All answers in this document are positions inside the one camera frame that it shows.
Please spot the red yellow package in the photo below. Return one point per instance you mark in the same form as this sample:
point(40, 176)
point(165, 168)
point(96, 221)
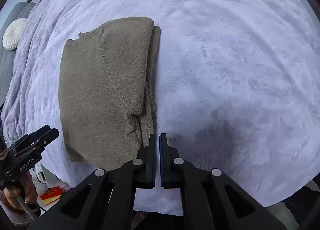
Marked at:
point(51, 195)

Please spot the olive knit sweater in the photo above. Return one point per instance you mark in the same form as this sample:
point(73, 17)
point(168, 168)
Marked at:
point(106, 91)

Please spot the grey quilted headboard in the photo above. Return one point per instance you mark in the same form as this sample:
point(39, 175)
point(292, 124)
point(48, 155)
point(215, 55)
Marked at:
point(20, 10)

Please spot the white round pillow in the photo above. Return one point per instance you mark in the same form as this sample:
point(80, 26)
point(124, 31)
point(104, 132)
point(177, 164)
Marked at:
point(13, 34)

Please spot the lavender plush blanket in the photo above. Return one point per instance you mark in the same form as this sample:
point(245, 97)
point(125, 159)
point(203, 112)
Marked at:
point(235, 84)

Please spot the left hand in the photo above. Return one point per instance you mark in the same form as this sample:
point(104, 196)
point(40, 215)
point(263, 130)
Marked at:
point(11, 193)

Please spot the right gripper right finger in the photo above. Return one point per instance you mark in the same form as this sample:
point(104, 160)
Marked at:
point(211, 199)

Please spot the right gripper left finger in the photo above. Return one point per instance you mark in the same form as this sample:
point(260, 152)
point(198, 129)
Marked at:
point(105, 199)

